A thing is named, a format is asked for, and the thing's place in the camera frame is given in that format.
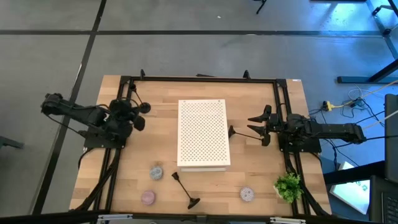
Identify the black aluminium table frame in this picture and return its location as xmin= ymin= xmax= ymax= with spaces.
xmin=93 ymin=68 xmax=312 ymax=217

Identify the black desk bar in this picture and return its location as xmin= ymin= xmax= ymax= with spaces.
xmin=323 ymin=161 xmax=386 ymax=185

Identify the black monitor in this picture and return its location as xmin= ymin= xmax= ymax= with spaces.
xmin=384 ymin=93 xmax=398 ymax=184

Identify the green plant in white pot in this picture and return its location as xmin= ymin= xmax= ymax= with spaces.
xmin=272 ymin=172 xmax=304 ymax=204

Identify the pink patterned round tin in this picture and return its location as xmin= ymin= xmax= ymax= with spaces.
xmin=141 ymin=190 xmax=157 ymax=206

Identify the black laptop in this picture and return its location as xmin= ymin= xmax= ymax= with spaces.
xmin=369 ymin=175 xmax=398 ymax=224

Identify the white board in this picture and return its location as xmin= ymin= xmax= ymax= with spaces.
xmin=329 ymin=161 xmax=371 ymax=215

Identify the grey desk frame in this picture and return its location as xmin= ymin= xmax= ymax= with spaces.
xmin=366 ymin=0 xmax=398 ymax=60

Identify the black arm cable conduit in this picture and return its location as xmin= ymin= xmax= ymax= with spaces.
xmin=284 ymin=152 xmax=331 ymax=217
xmin=73 ymin=148 xmax=123 ymax=212

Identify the black chair leg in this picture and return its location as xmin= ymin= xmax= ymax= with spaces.
xmin=252 ymin=0 xmax=268 ymax=15

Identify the grey-blue patterned round tin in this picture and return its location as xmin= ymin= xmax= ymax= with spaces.
xmin=149 ymin=166 xmax=164 ymax=181

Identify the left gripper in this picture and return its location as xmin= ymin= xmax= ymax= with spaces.
xmin=108 ymin=98 xmax=146 ymax=139

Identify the white purple patterned round tin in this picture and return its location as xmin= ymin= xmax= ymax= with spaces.
xmin=239 ymin=186 xmax=256 ymax=202

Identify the dark metal stand foot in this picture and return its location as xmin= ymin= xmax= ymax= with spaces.
xmin=0 ymin=136 xmax=25 ymax=149

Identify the white perforated metal shelf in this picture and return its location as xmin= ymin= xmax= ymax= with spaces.
xmin=176 ymin=98 xmax=231 ymax=172

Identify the black overhead rig beam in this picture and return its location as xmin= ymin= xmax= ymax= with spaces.
xmin=0 ymin=210 xmax=398 ymax=224

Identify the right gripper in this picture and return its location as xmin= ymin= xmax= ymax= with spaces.
xmin=248 ymin=105 xmax=287 ymax=147

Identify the black desk foot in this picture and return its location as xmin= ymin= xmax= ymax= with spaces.
xmin=337 ymin=58 xmax=398 ymax=84

